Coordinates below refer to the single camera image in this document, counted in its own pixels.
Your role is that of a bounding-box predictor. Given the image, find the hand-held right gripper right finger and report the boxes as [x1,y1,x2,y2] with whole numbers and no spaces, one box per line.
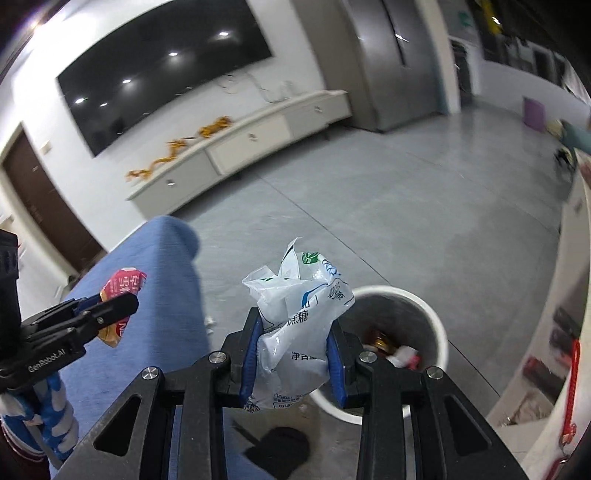
[324,322,532,480]

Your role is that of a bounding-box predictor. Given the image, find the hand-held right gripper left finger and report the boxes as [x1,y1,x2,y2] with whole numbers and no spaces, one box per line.
[53,307,265,480]

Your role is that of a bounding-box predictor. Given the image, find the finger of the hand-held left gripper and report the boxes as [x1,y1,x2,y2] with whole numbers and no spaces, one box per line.
[80,291,140,345]
[59,294,106,318]

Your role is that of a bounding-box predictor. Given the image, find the pink snack packet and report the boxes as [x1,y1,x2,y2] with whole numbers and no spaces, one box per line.
[95,267,148,348]

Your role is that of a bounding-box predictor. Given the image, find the white plastic bag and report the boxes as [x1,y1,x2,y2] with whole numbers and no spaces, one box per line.
[242,237,356,414]

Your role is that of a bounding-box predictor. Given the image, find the white round trash bin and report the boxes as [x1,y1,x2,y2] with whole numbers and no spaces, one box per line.
[309,286,450,425]

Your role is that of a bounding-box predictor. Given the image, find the blue sofa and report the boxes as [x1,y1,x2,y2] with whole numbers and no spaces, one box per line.
[46,216,259,480]

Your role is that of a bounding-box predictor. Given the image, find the colourful wrappers inside bin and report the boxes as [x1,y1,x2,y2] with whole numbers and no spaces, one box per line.
[362,328,423,370]

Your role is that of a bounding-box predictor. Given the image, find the dark brown door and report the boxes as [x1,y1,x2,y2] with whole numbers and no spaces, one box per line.
[0,122,107,278]

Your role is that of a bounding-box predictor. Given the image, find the long golden dragon figurine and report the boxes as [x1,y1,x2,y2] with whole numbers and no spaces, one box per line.
[127,140,188,182]

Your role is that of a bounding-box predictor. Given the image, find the short golden dragon figurine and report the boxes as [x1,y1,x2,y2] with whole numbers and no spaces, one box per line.
[198,116,232,138]

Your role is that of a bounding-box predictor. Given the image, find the white television cabinet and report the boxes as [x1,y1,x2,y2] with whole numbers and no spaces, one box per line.
[127,89,352,217]

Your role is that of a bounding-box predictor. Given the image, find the grey double-door refrigerator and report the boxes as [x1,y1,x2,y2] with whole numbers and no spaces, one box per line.
[293,0,439,134]

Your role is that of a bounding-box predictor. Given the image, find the purple stool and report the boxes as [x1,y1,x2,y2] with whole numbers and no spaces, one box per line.
[522,96,546,132]

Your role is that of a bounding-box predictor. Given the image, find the teal sofa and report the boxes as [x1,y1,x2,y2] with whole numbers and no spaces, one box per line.
[561,122,591,155]

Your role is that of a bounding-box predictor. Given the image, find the yellow hanging garment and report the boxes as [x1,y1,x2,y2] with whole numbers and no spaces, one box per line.
[478,0,503,33]

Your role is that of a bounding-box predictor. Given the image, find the red strap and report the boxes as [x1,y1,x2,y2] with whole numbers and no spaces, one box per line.
[560,339,583,462]

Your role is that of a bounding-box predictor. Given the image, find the large black wall television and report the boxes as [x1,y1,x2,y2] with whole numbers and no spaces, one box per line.
[56,0,273,158]

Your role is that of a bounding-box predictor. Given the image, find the white wall cables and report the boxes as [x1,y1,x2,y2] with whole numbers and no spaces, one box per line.
[217,69,296,103]

